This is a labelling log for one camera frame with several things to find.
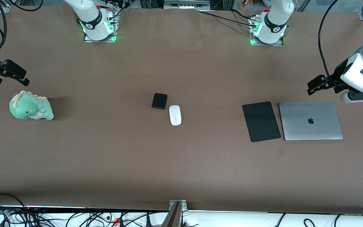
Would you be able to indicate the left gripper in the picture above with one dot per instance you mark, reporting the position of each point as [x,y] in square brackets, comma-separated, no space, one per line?
[338,75]

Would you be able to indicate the white computer mouse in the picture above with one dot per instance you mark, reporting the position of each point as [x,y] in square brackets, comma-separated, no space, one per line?
[175,115]

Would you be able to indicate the dark green square tile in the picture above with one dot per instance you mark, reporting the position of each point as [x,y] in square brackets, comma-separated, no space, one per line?
[159,101]

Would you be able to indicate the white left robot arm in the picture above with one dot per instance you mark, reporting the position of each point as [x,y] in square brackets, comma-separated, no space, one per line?
[274,22]

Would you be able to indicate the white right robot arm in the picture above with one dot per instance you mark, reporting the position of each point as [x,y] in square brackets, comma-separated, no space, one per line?
[90,15]

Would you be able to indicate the black mouse pad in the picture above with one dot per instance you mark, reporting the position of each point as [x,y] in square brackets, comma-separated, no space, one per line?
[261,121]

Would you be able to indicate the green dinosaur plush toy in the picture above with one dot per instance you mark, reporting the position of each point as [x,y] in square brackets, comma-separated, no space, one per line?
[30,107]

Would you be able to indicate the silver closed laptop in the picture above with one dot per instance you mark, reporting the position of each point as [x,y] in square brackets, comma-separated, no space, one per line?
[310,121]

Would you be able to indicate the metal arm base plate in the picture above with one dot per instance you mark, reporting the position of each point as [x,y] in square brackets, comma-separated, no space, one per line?
[280,42]
[88,40]

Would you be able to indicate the aluminium frame rail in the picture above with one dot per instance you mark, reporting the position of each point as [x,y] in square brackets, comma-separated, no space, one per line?
[186,4]

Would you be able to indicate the grey metal camera post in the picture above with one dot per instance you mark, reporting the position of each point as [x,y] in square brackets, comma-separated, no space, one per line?
[175,216]

